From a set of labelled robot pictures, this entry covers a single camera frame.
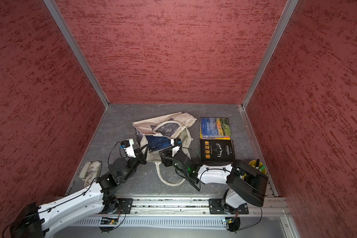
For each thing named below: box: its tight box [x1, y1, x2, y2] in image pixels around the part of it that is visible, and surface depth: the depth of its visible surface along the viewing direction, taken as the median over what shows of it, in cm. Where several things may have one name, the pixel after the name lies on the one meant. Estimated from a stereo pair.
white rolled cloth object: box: [79, 160, 102, 188], surface depth 84 cm
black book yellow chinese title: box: [199, 138, 236, 163], surface depth 92 cm
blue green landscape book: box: [201, 117, 231, 138], surface depth 105 cm
